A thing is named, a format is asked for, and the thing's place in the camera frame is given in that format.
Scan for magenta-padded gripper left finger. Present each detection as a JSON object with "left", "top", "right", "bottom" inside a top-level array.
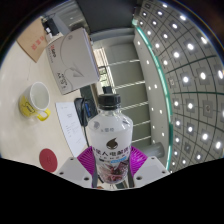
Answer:
[{"left": 54, "top": 145, "right": 98, "bottom": 188}]

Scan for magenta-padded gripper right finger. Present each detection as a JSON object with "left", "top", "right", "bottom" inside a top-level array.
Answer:
[{"left": 128, "top": 145, "right": 171, "bottom": 188}]

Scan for clear bottle with black cap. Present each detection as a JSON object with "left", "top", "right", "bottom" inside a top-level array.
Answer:
[{"left": 86, "top": 93, "right": 134, "bottom": 185}]

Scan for white printed paper sheet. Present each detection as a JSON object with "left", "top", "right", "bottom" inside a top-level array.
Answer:
[{"left": 54, "top": 101, "right": 88, "bottom": 158}]

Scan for flat round red coaster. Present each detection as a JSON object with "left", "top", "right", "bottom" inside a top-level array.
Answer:
[{"left": 38, "top": 148, "right": 59, "bottom": 173}]

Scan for white and yellow mug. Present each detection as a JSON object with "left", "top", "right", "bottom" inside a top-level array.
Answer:
[{"left": 18, "top": 81, "right": 52, "bottom": 122}]

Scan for white copy paper box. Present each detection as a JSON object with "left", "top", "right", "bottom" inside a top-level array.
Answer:
[{"left": 44, "top": 27, "right": 101, "bottom": 96}]

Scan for ceiling lights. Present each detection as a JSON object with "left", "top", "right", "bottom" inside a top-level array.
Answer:
[{"left": 136, "top": 1, "right": 224, "bottom": 168}]

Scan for brown cardboard sheet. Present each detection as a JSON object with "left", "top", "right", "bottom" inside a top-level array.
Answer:
[{"left": 16, "top": 20, "right": 56, "bottom": 64}]

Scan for black power strip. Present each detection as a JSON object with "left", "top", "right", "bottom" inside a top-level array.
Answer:
[{"left": 41, "top": 16, "right": 58, "bottom": 36}]

